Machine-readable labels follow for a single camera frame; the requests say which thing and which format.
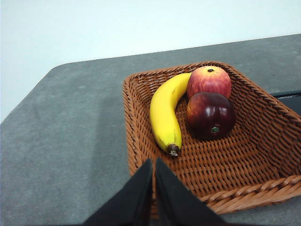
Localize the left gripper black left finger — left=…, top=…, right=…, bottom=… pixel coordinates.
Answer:
left=83, top=159, right=153, bottom=226

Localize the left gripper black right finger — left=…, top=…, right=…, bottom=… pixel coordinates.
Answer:
left=155, top=157, right=227, bottom=226

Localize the brown wicker basket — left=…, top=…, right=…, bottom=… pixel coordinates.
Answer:
left=122, top=61, right=301, bottom=219

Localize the yellow banana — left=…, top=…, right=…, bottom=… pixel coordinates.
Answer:
left=149, top=72, right=193, bottom=158

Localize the dark red apple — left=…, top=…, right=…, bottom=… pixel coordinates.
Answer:
left=186, top=92, right=237, bottom=140

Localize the red yellow apple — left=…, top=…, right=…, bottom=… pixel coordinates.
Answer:
left=187, top=66, right=233, bottom=100

